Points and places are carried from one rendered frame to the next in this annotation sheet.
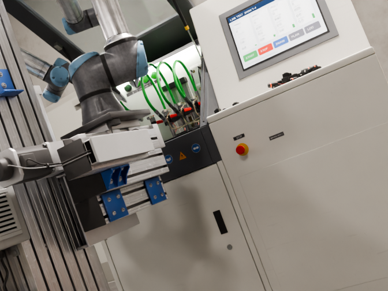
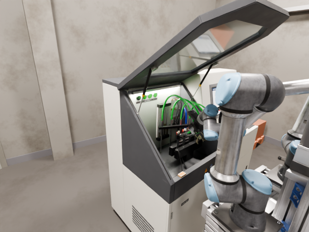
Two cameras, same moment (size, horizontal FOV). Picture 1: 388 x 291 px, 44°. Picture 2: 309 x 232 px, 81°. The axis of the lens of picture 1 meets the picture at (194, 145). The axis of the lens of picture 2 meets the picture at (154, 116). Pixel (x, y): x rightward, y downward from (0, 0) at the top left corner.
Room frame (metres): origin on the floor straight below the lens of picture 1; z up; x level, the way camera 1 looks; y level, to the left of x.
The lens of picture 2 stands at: (1.92, 1.44, 1.76)
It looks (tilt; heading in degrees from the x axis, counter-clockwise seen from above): 20 degrees down; 297
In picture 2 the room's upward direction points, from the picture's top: 2 degrees clockwise
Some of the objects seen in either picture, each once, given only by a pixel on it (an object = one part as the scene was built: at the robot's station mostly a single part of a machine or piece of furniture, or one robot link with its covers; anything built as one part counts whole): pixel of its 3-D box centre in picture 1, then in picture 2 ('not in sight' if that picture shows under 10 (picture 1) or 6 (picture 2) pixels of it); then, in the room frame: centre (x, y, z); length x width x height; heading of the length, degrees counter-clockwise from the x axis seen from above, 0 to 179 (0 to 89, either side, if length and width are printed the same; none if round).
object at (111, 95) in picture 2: not in sight; (167, 139); (2.65, -0.35, 0.75); 1.40 x 0.28 x 1.50; 69
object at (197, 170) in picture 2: (147, 170); (199, 171); (2.13, 0.23, 0.87); 0.62 x 0.04 x 0.16; 69
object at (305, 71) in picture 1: (294, 75); not in sight; (1.95, -0.49, 1.01); 0.23 x 0.11 x 0.06; 69
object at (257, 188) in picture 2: not in sight; (252, 188); (1.82, 0.69, 1.20); 0.13 x 0.12 x 0.14; 26
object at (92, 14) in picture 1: (103, 14); not in sight; (1.91, 0.16, 1.52); 0.11 x 0.11 x 0.08; 4
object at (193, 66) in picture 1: (205, 84); (175, 108); (2.51, -0.17, 1.20); 0.13 x 0.03 x 0.31; 69
